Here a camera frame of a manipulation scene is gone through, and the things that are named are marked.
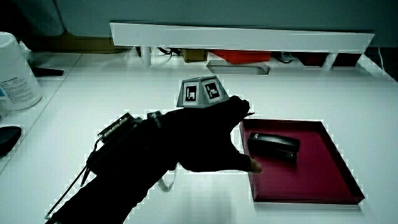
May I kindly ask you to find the person's left hand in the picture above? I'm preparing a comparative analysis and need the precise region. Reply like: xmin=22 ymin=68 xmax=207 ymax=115
xmin=160 ymin=75 xmax=263 ymax=175

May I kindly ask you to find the black stapler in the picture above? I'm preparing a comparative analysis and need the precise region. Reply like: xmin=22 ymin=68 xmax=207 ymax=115
xmin=247 ymin=132 xmax=301 ymax=164

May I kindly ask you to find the dark red square plate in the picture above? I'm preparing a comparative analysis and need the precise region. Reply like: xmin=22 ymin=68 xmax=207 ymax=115
xmin=239 ymin=118 xmax=366 ymax=205

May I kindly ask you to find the small brown box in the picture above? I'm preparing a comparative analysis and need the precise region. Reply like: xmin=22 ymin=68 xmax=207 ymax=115
xmin=181 ymin=49 xmax=208 ymax=63

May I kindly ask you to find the orange box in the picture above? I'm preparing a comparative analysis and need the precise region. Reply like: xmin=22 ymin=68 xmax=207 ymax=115
xmin=208 ymin=49 xmax=272 ymax=65

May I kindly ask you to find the white desk riser shelf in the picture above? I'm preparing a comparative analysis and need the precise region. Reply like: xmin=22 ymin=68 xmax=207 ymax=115
xmin=109 ymin=21 xmax=376 ymax=68

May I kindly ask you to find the dark red box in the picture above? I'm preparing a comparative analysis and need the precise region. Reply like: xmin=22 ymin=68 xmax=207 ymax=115
xmin=295 ymin=52 xmax=330 ymax=67

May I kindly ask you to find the brown cardboard box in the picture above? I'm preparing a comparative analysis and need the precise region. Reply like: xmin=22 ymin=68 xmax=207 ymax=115
xmin=29 ymin=31 xmax=125 ymax=54

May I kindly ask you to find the flat black object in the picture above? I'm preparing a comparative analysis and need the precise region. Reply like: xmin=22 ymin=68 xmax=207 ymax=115
xmin=31 ymin=66 xmax=65 ymax=78

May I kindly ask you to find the black rounded object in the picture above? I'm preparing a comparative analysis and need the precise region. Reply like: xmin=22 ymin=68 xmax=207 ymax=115
xmin=0 ymin=125 xmax=23 ymax=157

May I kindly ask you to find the white labelled plastic tub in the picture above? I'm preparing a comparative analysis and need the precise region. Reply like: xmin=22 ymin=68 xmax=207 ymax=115
xmin=0 ymin=31 xmax=44 ymax=112

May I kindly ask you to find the white strap loop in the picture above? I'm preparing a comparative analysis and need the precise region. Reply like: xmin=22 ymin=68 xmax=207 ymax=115
xmin=156 ymin=162 xmax=181 ymax=193

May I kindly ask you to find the thin black glove cable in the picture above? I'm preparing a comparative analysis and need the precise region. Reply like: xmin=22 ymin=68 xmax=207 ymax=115
xmin=44 ymin=164 xmax=90 ymax=221

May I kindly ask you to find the white cable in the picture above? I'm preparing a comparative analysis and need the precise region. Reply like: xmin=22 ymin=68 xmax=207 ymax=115
xmin=377 ymin=46 xmax=386 ymax=73

